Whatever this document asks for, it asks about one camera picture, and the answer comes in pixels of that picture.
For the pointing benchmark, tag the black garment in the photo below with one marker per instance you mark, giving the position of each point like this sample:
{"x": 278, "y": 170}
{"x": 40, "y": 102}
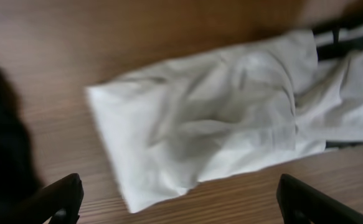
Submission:
{"x": 18, "y": 180}

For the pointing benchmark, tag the white polo shirt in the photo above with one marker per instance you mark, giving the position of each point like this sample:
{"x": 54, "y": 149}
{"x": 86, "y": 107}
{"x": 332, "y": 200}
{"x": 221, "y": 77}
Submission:
{"x": 172, "y": 125}

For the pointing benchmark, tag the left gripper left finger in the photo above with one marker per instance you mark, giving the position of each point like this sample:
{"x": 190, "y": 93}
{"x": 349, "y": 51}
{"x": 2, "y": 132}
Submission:
{"x": 59, "y": 202}

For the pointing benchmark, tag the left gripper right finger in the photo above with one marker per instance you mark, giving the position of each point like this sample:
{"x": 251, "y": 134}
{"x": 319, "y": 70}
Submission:
{"x": 302, "y": 204}

